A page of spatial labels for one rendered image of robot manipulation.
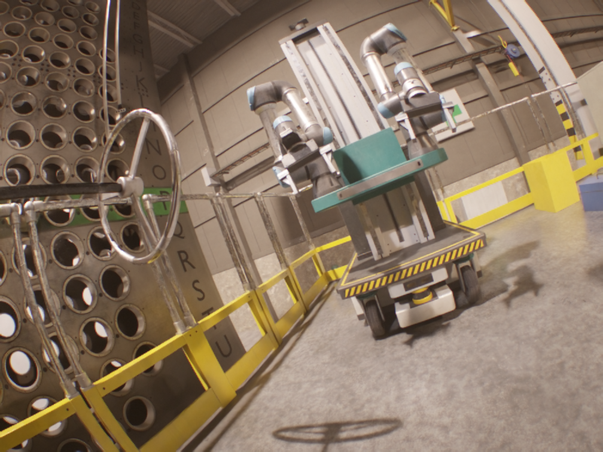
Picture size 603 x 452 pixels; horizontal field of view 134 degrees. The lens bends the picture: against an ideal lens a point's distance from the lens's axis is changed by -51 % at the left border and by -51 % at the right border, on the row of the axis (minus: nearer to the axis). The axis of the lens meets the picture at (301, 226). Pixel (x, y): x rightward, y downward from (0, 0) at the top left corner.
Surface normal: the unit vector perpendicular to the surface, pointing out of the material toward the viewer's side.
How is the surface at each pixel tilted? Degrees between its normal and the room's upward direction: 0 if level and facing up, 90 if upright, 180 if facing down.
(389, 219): 90
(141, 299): 90
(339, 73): 90
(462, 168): 90
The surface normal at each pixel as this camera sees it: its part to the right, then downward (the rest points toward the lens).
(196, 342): 0.87, -0.35
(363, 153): -0.29, 0.10
